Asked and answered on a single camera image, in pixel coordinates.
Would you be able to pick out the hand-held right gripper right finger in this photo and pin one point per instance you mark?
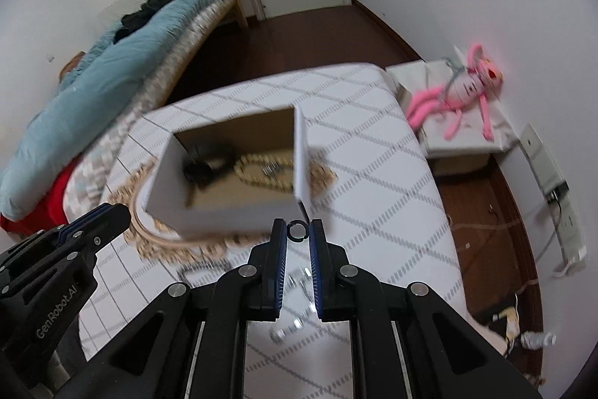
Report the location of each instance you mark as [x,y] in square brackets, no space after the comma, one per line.
[315,261]

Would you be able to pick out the red cloth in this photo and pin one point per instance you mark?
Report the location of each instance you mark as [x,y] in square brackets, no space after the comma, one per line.
[56,202]

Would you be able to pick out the white power strip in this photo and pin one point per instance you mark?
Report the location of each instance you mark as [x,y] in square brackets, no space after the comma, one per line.
[544,165]

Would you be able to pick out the white grid-patterned mattress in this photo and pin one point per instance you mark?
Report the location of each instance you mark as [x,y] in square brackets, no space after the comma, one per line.
[373,193]

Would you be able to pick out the black plug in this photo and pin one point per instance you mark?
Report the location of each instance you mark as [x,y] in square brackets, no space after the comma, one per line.
[556,194]

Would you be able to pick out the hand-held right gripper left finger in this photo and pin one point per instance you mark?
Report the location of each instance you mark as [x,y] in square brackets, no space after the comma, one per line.
[280,261]

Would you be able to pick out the round beige woven tray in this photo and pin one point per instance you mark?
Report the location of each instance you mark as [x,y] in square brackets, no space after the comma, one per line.
[140,225]

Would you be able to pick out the beige patterned bed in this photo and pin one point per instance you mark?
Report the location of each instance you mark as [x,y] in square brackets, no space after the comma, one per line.
[187,48]

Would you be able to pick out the small silver jewelry piece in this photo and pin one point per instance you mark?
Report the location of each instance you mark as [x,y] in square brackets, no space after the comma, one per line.
[271,169]

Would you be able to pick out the plastic bottle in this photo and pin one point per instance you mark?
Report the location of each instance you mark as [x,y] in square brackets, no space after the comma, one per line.
[537,339]

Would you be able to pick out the white cardboard box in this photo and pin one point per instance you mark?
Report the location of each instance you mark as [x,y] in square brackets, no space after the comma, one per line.
[210,212]

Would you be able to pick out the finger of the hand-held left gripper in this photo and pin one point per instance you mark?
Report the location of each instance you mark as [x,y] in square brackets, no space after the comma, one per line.
[107,228]
[88,219]

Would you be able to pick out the light blue duvet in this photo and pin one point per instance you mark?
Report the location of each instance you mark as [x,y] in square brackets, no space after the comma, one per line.
[117,67]

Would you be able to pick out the pink plush toy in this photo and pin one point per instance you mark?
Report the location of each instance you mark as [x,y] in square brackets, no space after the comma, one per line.
[460,93]

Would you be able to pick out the black clothes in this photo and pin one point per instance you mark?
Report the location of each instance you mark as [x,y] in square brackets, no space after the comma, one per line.
[149,8]

